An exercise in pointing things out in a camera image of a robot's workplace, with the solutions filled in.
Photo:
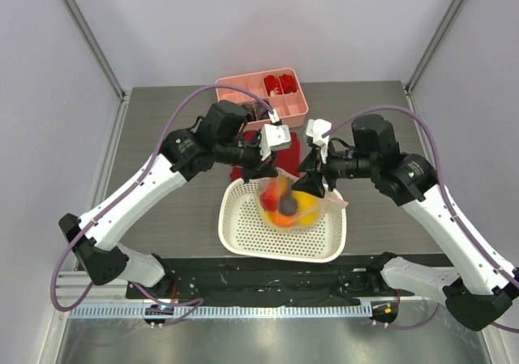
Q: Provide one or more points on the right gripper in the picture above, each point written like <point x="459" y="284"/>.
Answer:
<point x="320" y="168"/>

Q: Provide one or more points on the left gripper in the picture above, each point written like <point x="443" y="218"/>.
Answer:
<point x="260" y="169"/>

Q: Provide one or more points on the yellow lemon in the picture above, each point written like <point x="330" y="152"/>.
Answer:
<point x="308" y="208"/>

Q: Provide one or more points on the small dark plum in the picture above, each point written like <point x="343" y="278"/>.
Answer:
<point x="288" y="205"/>

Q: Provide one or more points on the clear zip top bag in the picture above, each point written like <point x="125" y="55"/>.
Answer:
<point x="331" y="203"/>

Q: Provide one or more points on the red yellow mango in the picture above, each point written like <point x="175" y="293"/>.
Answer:
<point x="271" y="195"/>

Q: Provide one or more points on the orange fruit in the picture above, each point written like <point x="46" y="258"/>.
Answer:
<point x="283" y="221"/>

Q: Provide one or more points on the yellow banana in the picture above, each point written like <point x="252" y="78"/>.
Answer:
<point x="265" y="216"/>

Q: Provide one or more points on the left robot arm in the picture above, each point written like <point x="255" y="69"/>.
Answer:
<point x="216" y="138"/>

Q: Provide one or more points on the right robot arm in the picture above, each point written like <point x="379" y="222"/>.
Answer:
<point x="482" y="285"/>

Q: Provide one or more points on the folded red cloth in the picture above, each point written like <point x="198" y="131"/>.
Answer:
<point x="288" y="159"/>

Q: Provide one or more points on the dark brown rolled item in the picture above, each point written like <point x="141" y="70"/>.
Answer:
<point x="255" y="111"/>

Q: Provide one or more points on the pink divided organizer box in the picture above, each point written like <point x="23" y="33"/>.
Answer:
<point x="292" y="108"/>

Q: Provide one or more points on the white perforated plastic basket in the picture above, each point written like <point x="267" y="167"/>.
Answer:
<point x="243" y="231"/>

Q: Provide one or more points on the red item in organizer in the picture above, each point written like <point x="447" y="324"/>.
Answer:
<point x="272" y="85"/>
<point x="288" y="83"/>

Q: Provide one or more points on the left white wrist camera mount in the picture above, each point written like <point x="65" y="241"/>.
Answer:
<point x="274" y="136"/>

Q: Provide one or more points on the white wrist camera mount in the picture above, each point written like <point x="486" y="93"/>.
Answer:
<point x="274" y="136"/>
<point x="317" y="130"/>

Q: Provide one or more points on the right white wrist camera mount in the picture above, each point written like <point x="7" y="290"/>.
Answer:
<point x="317" y="130"/>

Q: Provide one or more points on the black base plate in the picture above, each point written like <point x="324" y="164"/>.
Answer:
<point x="256" y="282"/>

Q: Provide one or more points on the white slotted cable duct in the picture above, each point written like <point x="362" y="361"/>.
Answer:
<point x="147" y="310"/>

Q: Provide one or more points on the left aluminium frame post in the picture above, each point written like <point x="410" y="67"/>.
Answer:
<point x="87" y="34"/>

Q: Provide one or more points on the aluminium frame post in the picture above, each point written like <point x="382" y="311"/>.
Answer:
<point x="447" y="21"/>
<point x="87" y="34"/>

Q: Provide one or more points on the right aluminium frame post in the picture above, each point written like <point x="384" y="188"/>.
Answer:
<point x="447" y="21"/>

